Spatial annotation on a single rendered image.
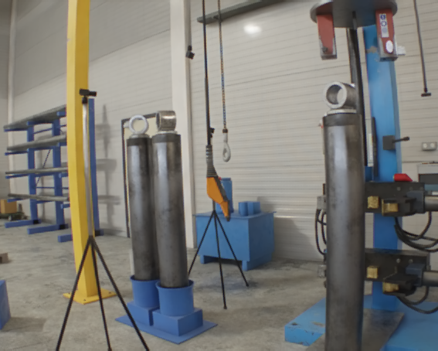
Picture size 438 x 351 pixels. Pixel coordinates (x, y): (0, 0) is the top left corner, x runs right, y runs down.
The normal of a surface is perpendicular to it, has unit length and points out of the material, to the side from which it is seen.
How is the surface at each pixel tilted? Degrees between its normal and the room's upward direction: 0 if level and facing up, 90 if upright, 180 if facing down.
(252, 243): 90
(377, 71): 90
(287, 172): 90
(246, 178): 90
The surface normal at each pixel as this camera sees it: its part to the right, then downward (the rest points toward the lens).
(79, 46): 0.77, -0.02
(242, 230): -0.63, 0.04
